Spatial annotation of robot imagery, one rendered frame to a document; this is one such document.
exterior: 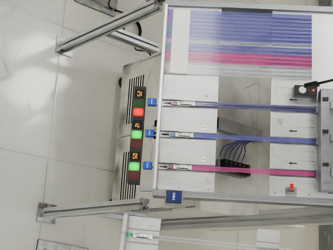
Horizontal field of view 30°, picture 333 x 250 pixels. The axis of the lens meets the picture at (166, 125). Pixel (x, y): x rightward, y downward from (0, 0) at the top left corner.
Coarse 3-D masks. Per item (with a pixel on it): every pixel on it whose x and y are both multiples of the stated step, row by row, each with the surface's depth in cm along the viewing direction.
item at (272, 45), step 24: (168, 24) 219; (192, 24) 219; (216, 24) 218; (240, 24) 218; (264, 24) 218; (288, 24) 217; (168, 48) 216; (192, 48) 216; (216, 48) 216; (240, 48) 216; (264, 48) 215; (288, 48) 215; (168, 72) 214; (192, 72) 214; (216, 72) 214; (240, 72) 213; (264, 72) 213; (288, 72) 213
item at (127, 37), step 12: (60, 36) 276; (108, 36) 257; (120, 36) 257; (132, 36) 262; (60, 48) 275; (144, 48) 267; (156, 48) 270; (228, 120) 242; (228, 132) 243; (240, 132) 246; (252, 132) 251; (228, 144) 243; (240, 144) 248; (48, 204) 258; (36, 216) 254; (96, 216) 239; (108, 216) 239; (120, 216) 243; (144, 216) 251
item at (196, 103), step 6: (174, 102) 211; (198, 102) 211; (204, 102) 211; (234, 108) 211; (240, 108) 211; (246, 108) 210; (252, 108) 210; (258, 108) 210; (264, 108) 210; (270, 108) 210; (276, 108) 210; (282, 108) 210; (288, 108) 209; (294, 108) 209; (300, 108) 209; (306, 108) 209; (312, 108) 209
